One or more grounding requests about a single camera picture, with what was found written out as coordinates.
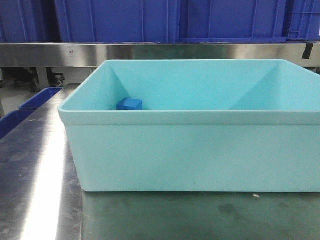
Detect small blue cube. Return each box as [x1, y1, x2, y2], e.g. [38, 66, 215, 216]
[116, 98, 143, 111]

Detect light teal plastic tub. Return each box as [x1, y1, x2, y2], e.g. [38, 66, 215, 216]
[58, 59, 320, 192]

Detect blue crate upper right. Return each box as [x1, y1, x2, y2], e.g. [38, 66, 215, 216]
[178, 0, 287, 43]

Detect blue crate upper middle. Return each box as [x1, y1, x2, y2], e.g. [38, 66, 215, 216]
[54, 0, 181, 44]

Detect blue bin rim rear left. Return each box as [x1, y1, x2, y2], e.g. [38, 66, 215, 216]
[18, 87, 62, 112]

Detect black tape strip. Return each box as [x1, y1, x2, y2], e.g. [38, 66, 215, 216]
[301, 43, 314, 60]

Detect blue crate upper left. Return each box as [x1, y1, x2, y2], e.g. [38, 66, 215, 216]
[0, 0, 61, 44]

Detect blue ribbed crate far right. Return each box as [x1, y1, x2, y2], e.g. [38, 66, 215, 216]
[283, 0, 320, 41]

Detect stainless steel shelf rail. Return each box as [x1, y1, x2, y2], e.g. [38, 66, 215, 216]
[0, 42, 320, 68]

